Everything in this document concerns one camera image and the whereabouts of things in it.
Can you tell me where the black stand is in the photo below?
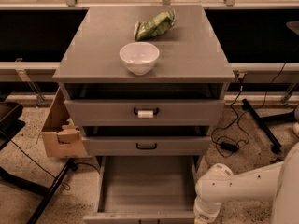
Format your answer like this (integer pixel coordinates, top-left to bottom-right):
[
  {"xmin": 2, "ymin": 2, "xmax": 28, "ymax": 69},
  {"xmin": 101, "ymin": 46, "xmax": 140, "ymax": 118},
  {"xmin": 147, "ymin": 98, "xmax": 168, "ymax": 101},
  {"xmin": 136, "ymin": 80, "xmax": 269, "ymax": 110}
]
[
  {"xmin": 0, "ymin": 158, "xmax": 77, "ymax": 224},
  {"xmin": 242, "ymin": 99, "xmax": 299, "ymax": 154}
]

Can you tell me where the grey drawer cabinet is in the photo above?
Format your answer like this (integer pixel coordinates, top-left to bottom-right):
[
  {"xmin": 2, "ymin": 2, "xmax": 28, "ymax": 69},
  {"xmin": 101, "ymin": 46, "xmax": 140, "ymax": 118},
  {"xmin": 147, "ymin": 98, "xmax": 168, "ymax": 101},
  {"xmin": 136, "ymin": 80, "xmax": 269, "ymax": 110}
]
[{"xmin": 51, "ymin": 4, "xmax": 236, "ymax": 161}]

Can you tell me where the green snack bag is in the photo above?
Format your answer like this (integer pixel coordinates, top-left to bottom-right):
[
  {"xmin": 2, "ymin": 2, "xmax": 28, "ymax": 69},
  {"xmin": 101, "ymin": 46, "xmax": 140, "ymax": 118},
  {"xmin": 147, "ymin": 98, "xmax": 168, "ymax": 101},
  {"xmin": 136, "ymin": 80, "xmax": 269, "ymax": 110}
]
[{"xmin": 134, "ymin": 11, "xmax": 177, "ymax": 42}]

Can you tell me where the black power adapter with cable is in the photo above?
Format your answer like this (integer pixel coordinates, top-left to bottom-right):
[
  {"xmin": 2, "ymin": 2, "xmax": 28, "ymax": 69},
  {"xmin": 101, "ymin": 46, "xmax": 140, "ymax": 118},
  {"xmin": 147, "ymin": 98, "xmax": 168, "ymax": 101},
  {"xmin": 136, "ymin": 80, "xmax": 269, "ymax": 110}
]
[{"xmin": 211, "ymin": 81, "xmax": 250, "ymax": 158}]

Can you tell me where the black tray left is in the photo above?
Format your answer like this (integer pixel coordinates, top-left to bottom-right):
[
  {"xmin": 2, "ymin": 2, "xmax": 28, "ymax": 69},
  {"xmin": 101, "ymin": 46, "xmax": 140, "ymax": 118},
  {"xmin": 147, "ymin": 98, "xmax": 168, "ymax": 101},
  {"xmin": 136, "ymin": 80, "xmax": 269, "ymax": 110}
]
[{"xmin": 0, "ymin": 102, "xmax": 25, "ymax": 150}]

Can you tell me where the brown cardboard box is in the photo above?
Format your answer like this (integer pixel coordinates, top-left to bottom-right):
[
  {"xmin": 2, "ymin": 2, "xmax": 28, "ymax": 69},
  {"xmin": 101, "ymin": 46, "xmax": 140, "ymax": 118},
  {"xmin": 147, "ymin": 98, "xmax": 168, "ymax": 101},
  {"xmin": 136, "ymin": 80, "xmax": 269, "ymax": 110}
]
[{"xmin": 41, "ymin": 90, "xmax": 87, "ymax": 158}]

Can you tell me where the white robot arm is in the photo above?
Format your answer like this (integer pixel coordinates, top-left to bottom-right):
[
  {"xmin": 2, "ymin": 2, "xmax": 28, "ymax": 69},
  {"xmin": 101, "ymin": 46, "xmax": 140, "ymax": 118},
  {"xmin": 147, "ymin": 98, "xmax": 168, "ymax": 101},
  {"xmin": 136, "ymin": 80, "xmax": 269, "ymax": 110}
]
[{"xmin": 193, "ymin": 144, "xmax": 299, "ymax": 224}]

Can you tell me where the black stand left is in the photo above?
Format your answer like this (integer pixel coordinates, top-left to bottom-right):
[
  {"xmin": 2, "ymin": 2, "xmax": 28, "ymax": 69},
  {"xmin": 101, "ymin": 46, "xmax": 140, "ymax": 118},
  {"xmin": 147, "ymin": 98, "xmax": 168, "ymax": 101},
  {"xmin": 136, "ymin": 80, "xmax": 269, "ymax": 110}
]
[{"xmin": 0, "ymin": 158, "xmax": 77, "ymax": 224}]

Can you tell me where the white ceramic bowl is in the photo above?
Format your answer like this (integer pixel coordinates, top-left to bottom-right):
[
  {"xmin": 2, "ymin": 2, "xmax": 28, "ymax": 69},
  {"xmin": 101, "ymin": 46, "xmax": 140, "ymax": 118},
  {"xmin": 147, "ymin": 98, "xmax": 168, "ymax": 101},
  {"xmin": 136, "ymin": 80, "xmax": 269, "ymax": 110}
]
[{"xmin": 119, "ymin": 42, "xmax": 160, "ymax": 76}]

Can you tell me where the black stand right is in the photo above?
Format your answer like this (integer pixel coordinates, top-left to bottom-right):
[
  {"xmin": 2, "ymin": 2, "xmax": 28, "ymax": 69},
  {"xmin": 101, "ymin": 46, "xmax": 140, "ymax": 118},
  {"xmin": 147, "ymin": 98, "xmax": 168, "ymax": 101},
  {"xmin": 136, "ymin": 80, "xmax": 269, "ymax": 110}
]
[{"xmin": 242, "ymin": 99, "xmax": 299, "ymax": 154}]

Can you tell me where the grey middle drawer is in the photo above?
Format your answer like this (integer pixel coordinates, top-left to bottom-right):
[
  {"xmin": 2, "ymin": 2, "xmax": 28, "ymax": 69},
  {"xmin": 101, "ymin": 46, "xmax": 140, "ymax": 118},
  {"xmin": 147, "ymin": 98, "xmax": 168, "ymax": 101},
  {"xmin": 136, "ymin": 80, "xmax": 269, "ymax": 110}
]
[{"xmin": 82, "ymin": 136, "xmax": 211, "ymax": 156}]

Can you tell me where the grey bottom drawer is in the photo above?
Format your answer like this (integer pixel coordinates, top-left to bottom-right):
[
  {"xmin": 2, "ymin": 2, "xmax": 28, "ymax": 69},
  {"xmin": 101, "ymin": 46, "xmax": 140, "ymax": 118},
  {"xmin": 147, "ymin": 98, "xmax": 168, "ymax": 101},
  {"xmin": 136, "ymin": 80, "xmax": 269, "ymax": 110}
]
[{"xmin": 83, "ymin": 156, "xmax": 196, "ymax": 224}]

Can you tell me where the grey top drawer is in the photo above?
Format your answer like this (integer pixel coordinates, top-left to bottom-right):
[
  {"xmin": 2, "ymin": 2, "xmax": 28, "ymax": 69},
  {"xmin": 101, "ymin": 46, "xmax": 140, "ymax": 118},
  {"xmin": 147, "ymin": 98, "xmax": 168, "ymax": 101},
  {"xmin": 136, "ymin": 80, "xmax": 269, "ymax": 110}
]
[{"xmin": 65, "ymin": 100, "xmax": 224, "ymax": 126}]

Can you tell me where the grey drawer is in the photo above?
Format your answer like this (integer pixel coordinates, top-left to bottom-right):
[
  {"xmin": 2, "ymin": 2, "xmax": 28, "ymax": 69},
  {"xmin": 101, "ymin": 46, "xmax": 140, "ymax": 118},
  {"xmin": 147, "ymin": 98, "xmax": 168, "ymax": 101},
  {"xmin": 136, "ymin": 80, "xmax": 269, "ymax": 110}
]
[
  {"xmin": 83, "ymin": 156, "xmax": 196, "ymax": 224},
  {"xmin": 82, "ymin": 136, "xmax": 211, "ymax": 156},
  {"xmin": 65, "ymin": 100, "xmax": 224, "ymax": 126}
]

